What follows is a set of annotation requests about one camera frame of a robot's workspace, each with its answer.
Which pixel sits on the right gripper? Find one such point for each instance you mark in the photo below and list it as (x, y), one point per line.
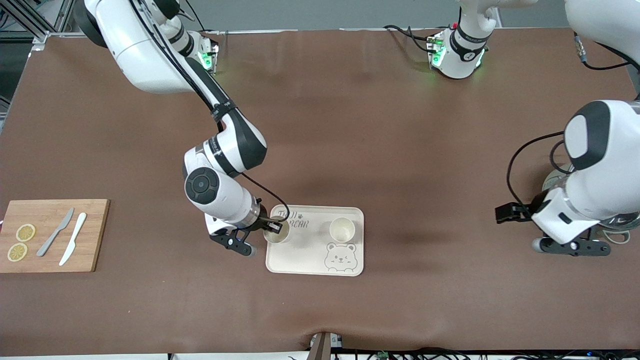
(263, 222)

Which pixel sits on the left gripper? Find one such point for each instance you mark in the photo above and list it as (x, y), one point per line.
(536, 204)

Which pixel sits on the white IKEA cup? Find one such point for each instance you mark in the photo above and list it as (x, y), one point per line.
(342, 230)
(275, 239)

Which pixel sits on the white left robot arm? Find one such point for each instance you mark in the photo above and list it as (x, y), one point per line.
(610, 170)

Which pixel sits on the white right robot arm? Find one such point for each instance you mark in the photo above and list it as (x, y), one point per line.
(145, 55)

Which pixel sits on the cream bear print tray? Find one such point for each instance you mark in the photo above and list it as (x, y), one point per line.
(300, 257)

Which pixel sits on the grey cooking pot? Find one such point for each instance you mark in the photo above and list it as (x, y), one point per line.
(552, 181)

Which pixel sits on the glass pot lid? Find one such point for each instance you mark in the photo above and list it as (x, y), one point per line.
(625, 220)

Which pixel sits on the wooden cutting board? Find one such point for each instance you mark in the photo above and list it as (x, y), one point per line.
(95, 235)

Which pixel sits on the white plastic knife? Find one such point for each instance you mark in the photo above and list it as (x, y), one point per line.
(74, 237)

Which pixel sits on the grey plastic knife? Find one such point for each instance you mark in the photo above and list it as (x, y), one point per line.
(55, 232)

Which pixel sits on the yellow lemon slice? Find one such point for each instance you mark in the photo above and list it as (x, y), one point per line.
(25, 232)
(17, 252)

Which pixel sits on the metal table edge bracket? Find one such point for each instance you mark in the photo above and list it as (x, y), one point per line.
(322, 347)

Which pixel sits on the aluminium frame profile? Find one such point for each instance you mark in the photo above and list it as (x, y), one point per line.
(30, 17)

